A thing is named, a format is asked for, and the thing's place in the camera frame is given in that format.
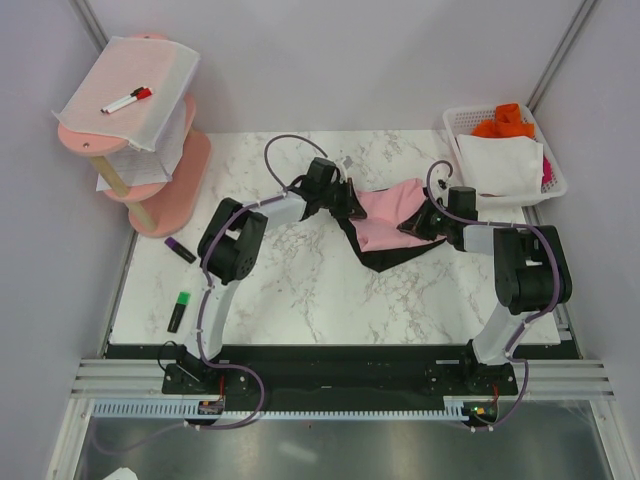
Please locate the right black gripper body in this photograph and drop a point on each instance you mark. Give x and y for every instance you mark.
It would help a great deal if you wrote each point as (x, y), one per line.
(428, 226)

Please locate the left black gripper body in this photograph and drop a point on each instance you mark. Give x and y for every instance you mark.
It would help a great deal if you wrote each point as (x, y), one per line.
(337, 198)

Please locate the pink t shirt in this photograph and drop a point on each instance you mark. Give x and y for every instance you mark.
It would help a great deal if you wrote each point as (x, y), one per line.
(386, 210)

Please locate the black cloth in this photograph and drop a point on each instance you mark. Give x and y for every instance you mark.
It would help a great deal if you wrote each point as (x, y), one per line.
(382, 260)

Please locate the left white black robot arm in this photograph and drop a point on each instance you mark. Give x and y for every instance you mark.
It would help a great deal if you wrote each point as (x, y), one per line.
(230, 245)

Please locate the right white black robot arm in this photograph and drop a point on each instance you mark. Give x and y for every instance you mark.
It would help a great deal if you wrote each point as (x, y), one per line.
(531, 274)

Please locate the white folded cloth in basket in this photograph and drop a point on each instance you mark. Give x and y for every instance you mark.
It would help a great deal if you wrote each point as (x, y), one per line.
(501, 167)

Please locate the white plastic laundry basket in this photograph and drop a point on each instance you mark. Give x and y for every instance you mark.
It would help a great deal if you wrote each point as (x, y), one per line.
(463, 120)

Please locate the orange cloth in basket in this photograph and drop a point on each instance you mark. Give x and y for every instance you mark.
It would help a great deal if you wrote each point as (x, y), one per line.
(507, 123)

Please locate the magenta cloth in basket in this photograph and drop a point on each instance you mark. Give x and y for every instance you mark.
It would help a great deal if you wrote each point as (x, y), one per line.
(547, 171)

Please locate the pink tiered wooden stand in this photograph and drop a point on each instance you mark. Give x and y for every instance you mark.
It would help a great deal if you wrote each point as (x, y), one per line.
(161, 209)

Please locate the purple marker at table edge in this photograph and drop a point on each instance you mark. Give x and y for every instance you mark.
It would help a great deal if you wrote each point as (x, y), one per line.
(180, 250)

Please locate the green black highlighter pen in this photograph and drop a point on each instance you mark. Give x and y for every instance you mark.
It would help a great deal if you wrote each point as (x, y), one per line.
(178, 312)

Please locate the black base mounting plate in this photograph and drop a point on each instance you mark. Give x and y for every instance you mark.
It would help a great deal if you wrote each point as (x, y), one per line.
(433, 370)

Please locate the white paper sheets on stand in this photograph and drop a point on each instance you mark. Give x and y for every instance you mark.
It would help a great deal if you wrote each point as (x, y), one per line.
(138, 168)

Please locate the red capped white marker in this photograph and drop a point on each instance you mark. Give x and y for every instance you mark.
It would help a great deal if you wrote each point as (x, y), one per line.
(146, 92)

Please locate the black capped white marker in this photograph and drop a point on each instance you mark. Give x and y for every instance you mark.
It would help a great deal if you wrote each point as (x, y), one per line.
(115, 103)

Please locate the white mesh cloth on stand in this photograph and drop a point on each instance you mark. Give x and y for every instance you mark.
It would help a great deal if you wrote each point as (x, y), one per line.
(125, 64)

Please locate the white slotted cable duct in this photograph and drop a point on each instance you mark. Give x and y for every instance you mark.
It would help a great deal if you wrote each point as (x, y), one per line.
(195, 409)

